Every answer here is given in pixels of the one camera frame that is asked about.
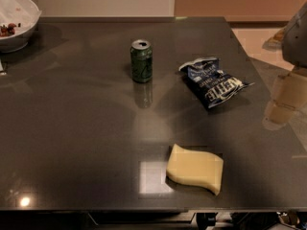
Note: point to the white bowl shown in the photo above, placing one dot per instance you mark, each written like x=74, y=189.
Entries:
x=22, y=33

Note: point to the yellow sponge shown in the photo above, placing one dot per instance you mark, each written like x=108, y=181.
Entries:
x=195, y=168

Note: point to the white napkin in bowl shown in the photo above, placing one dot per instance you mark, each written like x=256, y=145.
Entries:
x=12, y=12

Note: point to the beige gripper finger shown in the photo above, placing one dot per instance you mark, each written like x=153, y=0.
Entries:
x=277, y=115
x=291, y=89

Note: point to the blue kettle chips bag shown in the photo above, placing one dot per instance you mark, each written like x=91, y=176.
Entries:
x=214, y=85

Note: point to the green soda can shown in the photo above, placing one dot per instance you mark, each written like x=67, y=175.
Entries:
x=141, y=57

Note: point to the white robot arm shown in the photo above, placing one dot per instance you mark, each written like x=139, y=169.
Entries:
x=294, y=42

